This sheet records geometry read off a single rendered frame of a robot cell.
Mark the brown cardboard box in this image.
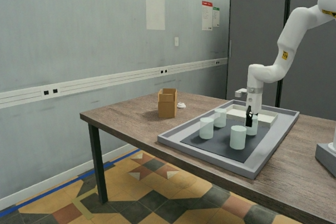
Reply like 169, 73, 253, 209
158, 88, 177, 118

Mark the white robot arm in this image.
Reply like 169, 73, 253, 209
235, 0, 336, 97

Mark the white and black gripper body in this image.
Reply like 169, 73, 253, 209
245, 93, 263, 115

